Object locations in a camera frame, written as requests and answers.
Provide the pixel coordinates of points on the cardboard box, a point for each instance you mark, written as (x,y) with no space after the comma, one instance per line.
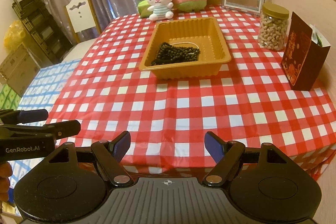
(19,69)

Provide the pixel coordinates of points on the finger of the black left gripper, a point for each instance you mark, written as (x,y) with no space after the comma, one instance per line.
(58,130)
(11,116)

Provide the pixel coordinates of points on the green patterned box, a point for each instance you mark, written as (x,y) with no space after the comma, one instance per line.
(9,99)

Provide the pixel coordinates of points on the yellow plastic bag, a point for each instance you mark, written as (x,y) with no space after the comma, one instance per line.
(14,36)

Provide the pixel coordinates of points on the dark red gift bag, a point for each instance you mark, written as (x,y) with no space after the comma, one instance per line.
(305,53)

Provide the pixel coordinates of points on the person left hand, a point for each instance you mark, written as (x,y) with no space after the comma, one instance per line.
(5,173)

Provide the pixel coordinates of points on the blue white checkered bedsheet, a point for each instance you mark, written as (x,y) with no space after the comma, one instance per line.
(41,94)

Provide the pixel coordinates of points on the white bunny plush toy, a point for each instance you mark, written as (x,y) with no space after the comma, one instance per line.
(161,9)

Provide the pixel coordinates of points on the white wooden chair back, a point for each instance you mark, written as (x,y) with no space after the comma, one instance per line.
(82,16)

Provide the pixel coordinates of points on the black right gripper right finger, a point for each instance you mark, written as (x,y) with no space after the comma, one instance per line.
(228,158)

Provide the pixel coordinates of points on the red white checkered tablecloth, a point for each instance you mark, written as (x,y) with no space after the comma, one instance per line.
(249,100)

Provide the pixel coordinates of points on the yellow plastic tray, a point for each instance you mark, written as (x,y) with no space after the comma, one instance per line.
(186,48)

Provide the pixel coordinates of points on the black folding step ladder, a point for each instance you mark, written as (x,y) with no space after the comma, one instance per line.
(41,25)

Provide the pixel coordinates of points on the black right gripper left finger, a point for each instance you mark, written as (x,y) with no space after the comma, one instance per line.
(108,155)

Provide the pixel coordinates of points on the cashew jar with gold lid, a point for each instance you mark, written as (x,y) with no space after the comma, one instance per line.
(273,26)

